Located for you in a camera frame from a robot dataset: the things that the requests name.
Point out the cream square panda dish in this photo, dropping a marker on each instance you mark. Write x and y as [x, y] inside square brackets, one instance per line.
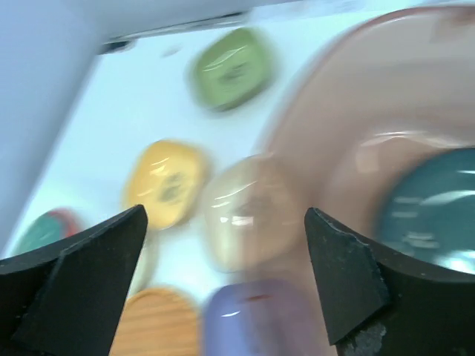
[252, 213]

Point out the pink translucent plastic bin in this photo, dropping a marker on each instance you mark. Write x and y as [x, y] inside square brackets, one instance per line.
[382, 97]

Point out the green square panda dish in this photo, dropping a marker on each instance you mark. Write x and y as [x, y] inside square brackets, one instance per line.
[233, 69]

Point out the purple square panda dish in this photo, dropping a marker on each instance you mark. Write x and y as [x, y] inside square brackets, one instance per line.
[264, 317]

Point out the red floral round plate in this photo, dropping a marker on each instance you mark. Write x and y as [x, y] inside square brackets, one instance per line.
[50, 227]

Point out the teal round ceramic plate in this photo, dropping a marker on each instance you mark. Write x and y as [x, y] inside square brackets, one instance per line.
[429, 212]

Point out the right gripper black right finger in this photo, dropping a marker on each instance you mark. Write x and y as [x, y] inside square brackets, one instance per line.
[377, 301]

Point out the woven bamboo round tray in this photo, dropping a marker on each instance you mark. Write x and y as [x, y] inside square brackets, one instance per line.
[158, 321]

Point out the yellow square panda dish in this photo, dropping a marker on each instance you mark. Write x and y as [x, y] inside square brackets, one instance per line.
[166, 180]

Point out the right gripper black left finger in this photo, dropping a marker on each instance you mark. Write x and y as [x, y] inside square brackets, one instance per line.
[66, 298]

